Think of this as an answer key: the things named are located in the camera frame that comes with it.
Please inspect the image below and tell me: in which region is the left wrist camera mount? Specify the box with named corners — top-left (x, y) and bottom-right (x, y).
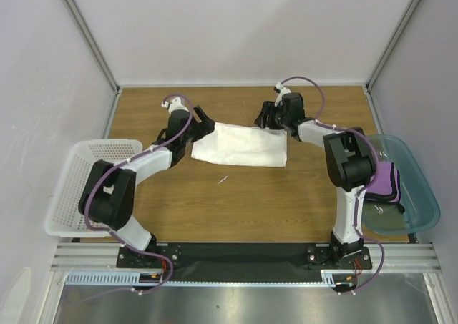
top-left (161, 97), bottom-right (188, 115)

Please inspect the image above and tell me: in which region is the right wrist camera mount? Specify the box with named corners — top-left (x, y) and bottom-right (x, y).
top-left (274, 82), bottom-right (291, 107)

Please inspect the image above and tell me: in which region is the clear blue plastic tray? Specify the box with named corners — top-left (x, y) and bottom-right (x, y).
top-left (362, 134), bottom-right (440, 236)

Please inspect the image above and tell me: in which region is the aluminium frame rail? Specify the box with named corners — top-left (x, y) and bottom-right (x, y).
top-left (51, 242), bottom-right (441, 289)

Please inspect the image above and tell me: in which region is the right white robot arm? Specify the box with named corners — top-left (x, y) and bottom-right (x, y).
top-left (254, 92), bottom-right (377, 268)

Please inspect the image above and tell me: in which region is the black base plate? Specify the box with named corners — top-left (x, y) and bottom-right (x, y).
top-left (117, 241), bottom-right (375, 283)

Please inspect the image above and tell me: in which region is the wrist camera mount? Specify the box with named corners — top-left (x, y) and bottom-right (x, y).
top-left (161, 97), bottom-right (188, 115)
top-left (274, 82), bottom-right (291, 107)

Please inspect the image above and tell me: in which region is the purple towel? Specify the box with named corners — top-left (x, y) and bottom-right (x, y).
top-left (364, 161), bottom-right (405, 214)

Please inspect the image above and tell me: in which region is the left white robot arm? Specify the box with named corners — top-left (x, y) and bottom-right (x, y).
top-left (78, 105), bottom-right (215, 267)

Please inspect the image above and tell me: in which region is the white plastic laundry basket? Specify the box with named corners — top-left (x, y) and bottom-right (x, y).
top-left (44, 139), bottom-right (142, 238)

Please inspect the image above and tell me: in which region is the white towel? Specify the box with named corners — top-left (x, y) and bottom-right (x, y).
top-left (191, 122), bottom-right (287, 167)

